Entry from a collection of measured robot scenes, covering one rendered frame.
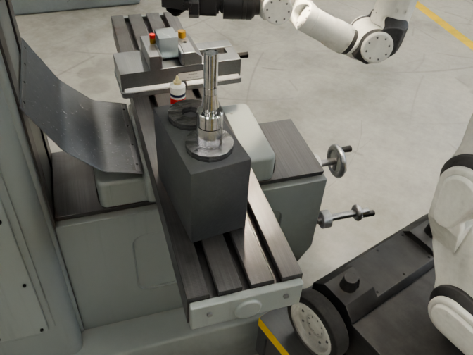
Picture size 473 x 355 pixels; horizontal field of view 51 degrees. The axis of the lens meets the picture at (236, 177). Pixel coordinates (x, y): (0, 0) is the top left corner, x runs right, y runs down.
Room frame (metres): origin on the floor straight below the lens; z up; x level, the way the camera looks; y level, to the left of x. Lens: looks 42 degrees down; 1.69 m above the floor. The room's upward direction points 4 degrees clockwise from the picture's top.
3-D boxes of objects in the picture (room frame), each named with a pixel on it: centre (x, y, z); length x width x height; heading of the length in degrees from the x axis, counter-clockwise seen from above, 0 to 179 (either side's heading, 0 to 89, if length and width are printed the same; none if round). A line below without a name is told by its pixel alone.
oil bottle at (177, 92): (1.08, 0.17, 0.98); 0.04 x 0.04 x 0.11
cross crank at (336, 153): (1.27, -0.30, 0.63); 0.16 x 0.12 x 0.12; 110
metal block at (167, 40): (1.24, 0.22, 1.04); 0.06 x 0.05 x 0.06; 22
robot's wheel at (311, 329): (0.73, -0.25, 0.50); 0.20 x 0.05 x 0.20; 38
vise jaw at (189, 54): (1.27, 0.17, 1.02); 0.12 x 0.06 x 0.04; 22
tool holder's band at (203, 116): (0.71, 0.05, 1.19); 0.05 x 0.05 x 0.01
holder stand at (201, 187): (0.76, 0.08, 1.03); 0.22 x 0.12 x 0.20; 27
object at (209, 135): (0.71, 0.05, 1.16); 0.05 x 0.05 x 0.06
